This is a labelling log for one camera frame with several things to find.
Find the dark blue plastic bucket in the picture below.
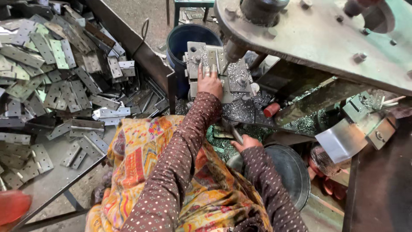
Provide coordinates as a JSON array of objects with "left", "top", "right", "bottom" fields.
[{"left": 166, "top": 24, "right": 223, "bottom": 99}]

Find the grey metal clamp bracket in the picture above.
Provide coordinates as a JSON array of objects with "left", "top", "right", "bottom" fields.
[{"left": 365, "top": 116, "right": 399, "bottom": 151}]

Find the curved shiny metal guard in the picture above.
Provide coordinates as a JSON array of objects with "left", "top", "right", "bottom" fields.
[{"left": 315, "top": 113, "right": 383, "bottom": 164}]

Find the green metal stool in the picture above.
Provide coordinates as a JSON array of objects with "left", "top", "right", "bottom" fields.
[{"left": 173, "top": 0, "right": 215, "bottom": 28}]

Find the grey metal hinge plate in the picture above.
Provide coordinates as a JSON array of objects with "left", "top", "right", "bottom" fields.
[{"left": 190, "top": 45, "right": 229, "bottom": 79}]

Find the black round metal basin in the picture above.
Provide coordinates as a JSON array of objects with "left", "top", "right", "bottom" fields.
[{"left": 226, "top": 143, "right": 311, "bottom": 211}]

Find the grey steel drilling jig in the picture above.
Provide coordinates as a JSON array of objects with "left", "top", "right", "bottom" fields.
[{"left": 183, "top": 41, "right": 260, "bottom": 104}]

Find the person's left hand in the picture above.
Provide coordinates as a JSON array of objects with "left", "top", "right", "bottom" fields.
[{"left": 196, "top": 63, "right": 224, "bottom": 100}]

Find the heap of metal shavings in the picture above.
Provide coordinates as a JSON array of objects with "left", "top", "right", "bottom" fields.
[{"left": 175, "top": 90, "right": 319, "bottom": 162}]

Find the colourful patterned scarf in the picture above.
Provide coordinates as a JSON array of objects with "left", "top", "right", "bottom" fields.
[{"left": 85, "top": 115, "right": 274, "bottom": 232}]

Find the pile of metal hinges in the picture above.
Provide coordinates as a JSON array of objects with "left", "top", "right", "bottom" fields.
[{"left": 0, "top": 0, "right": 169, "bottom": 191}]

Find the grey drill press head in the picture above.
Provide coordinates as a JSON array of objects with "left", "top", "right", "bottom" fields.
[{"left": 214, "top": 0, "right": 412, "bottom": 96}]

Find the person's right hand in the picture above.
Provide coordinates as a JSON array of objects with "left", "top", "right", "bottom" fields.
[{"left": 230, "top": 135, "right": 263, "bottom": 153}]

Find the red cylindrical knob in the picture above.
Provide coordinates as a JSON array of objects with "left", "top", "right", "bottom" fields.
[{"left": 263, "top": 102, "right": 281, "bottom": 118}]

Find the metal tray table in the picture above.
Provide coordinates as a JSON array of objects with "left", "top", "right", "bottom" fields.
[{"left": 0, "top": 0, "right": 177, "bottom": 231}]

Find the red blurred object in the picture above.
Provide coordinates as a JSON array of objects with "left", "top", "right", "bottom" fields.
[{"left": 0, "top": 189, "right": 33, "bottom": 227}]

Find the metal lever handle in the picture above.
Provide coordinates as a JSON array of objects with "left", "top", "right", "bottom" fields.
[{"left": 221, "top": 118, "right": 244, "bottom": 145}]

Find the drill spindle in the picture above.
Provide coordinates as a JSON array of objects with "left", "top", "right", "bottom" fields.
[{"left": 225, "top": 39, "right": 249, "bottom": 64}]

